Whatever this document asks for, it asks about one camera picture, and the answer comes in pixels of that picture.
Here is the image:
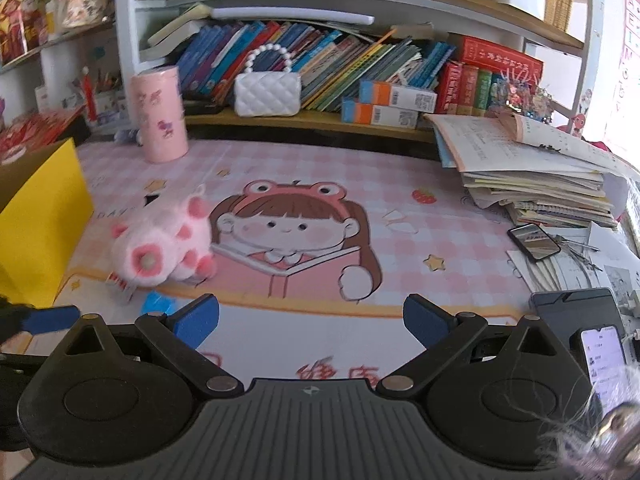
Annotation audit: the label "red thick standing book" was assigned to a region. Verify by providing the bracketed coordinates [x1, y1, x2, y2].
[435, 60, 466, 115]

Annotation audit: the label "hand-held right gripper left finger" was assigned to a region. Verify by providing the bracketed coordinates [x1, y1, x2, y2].
[52, 294, 246, 402]

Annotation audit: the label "small black phone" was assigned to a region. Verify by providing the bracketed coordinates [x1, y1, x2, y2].
[507, 223, 562, 262]

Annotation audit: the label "pink cylinder container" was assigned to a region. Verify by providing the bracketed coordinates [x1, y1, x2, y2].
[130, 65, 190, 164]

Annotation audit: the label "metal drawing compass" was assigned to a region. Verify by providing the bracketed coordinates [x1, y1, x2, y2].
[552, 235, 607, 272]

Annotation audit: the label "red cartoon wall sticker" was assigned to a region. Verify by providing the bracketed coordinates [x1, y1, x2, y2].
[567, 87, 597, 139]

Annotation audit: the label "orange white carton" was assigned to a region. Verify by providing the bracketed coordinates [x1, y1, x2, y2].
[341, 97, 420, 130]
[359, 80, 438, 113]

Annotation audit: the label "printed pink desk mat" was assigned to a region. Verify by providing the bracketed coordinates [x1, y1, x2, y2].
[10, 137, 640, 397]

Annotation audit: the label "white quilted handbag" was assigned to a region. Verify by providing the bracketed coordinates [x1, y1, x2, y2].
[234, 44, 302, 117]

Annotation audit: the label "green thick standing book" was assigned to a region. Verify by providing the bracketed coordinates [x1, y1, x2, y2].
[475, 70, 494, 116]

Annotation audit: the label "black tablet device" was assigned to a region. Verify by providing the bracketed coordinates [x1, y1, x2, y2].
[530, 287, 627, 363]

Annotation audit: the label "pile of red packets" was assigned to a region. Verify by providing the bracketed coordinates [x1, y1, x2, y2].
[0, 107, 88, 162]

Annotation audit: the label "stack of paper workbooks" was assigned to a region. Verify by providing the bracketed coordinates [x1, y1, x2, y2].
[425, 110, 632, 231]

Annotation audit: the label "yellow cardboard box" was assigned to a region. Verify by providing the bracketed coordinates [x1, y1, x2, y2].
[0, 137, 95, 308]

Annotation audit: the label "grey lying book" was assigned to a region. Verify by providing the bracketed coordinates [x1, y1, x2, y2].
[140, 2, 213, 61]

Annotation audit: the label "lit smartphone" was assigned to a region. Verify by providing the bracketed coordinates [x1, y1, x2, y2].
[580, 326, 632, 411]

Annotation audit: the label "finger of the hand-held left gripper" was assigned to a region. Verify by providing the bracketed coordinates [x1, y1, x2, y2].
[0, 296, 82, 343]
[0, 352, 51, 453]

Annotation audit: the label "small blue item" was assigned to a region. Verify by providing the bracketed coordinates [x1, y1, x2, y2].
[141, 291, 176, 315]

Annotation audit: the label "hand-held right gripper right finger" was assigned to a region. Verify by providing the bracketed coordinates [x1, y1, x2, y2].
[376, 294, 573, 402]

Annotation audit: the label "row of colourful books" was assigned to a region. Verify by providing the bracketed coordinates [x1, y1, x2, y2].
[177, 20, 457, 113]

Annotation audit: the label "pen holder with pens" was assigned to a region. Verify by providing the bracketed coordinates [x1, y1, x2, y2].
[75, 67, 127, 127]

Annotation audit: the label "white charging cable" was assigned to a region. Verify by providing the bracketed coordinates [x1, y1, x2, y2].
[619, 285, 640, 352]

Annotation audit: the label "colourful figure ornament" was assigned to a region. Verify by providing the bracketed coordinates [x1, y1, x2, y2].
[492, 72, 557, 123]

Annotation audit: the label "pink plush toy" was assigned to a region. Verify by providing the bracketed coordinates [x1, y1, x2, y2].
[110, 184, 218, 288]

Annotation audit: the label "white wooden bookshelf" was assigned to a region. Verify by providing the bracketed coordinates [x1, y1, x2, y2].
[114, 0, 601, 147]

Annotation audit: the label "fuzzy lilac cloth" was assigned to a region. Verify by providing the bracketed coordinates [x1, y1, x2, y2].
[537, 370, 640, 480]

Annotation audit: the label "alphabet wall poster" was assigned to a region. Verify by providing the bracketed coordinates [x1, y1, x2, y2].
[602, 0, 640, 147]

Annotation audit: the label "red snack bags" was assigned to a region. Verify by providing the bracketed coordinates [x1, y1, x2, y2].
[0, 0, 51, 67]

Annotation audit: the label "red lying dictionary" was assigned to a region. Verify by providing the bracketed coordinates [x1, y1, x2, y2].
[450, 34, 545, 82]

